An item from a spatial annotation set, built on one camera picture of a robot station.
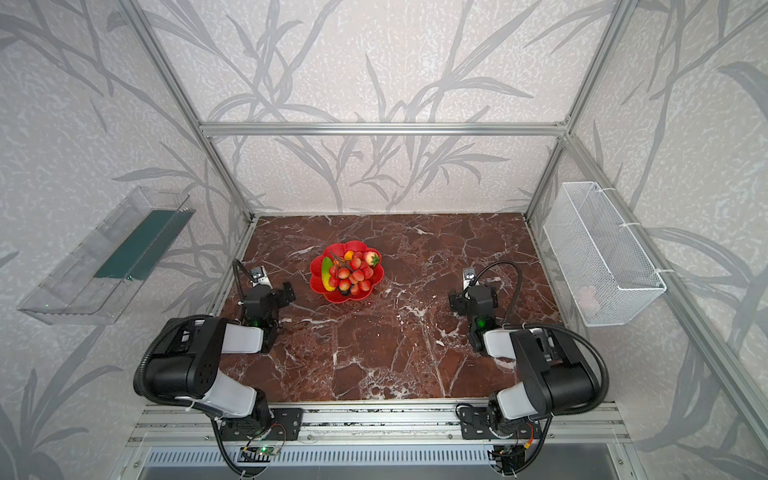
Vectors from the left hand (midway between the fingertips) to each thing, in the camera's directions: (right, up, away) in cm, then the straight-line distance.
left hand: (275, 273), depth 94 cm
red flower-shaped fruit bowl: (+21, -7, +1) cm, 22 cm away
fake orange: (+22, +5, +9) cm, 24 cm away
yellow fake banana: (+16, -3, +2) cm, 16 cm away
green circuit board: (+8, -40, -23) cm, 47 cm away
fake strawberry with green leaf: (+30, +4, +6) cm, 31 cm away
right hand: (+63, -2, +1) cm, 63 cm away
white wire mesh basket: (+83, +4, -33) cm, 89 cm away
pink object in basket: (+87, -5, -20) cm, 89 cm away
